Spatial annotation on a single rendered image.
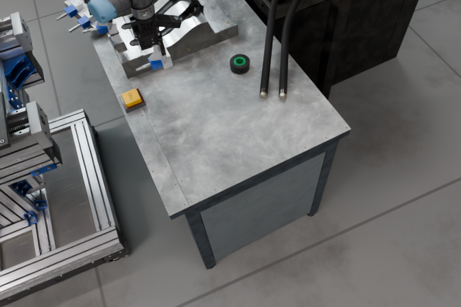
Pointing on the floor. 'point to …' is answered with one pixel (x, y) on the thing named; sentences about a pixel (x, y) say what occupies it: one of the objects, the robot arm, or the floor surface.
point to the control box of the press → (337, 19)
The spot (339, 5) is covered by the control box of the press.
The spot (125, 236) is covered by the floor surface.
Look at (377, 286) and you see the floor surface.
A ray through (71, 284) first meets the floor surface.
